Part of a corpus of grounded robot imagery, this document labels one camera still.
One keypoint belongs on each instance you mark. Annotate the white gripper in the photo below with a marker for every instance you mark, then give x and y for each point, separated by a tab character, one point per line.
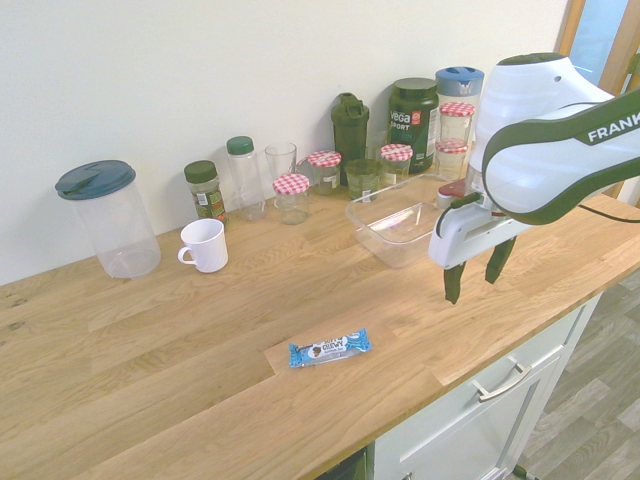
465	240

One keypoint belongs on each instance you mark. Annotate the blue protein bar wrapper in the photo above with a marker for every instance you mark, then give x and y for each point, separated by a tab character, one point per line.
330	348

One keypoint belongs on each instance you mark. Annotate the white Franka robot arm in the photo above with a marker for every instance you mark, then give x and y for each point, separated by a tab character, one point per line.
530	165

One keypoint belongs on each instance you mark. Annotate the clear rectangular plastic container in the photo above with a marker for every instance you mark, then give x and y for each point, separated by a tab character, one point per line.
395	225

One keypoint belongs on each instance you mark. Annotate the dark green Vega protein tub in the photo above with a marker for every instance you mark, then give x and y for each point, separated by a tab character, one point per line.
412	125

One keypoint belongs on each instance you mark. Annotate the glass jar red checkered lid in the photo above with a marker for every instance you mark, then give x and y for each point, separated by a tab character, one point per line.
396	162
291	197
325	172
456	122
451	160

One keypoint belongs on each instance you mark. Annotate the white kitchen cabinet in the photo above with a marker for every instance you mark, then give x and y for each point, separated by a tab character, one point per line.
480	430

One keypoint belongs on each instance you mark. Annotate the dark green shaker bottle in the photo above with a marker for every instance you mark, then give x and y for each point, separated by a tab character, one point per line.
350	130

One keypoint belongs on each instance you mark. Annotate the clear canister blue lid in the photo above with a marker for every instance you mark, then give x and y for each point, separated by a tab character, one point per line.
457	82

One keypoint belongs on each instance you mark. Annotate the clear drinking glass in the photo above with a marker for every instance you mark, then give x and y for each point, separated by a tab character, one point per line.
280	160

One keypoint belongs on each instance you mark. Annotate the clear bottle green cap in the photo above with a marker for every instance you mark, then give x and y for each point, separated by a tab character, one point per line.
245	180

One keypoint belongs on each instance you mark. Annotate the white ceramic mug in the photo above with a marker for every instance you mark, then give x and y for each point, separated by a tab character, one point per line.
206	246

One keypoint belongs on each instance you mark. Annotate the spice jar dark green lid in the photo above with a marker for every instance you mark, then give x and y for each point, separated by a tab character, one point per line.
206	192

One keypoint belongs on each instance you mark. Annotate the clear pitcher teal lid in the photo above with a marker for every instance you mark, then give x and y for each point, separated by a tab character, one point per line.
115	225

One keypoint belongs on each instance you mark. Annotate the red grey wrist camera mount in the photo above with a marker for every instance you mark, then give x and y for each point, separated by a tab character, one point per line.
450	192

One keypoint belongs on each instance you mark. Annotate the wooden door frame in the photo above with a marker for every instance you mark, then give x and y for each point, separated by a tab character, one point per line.
620	45

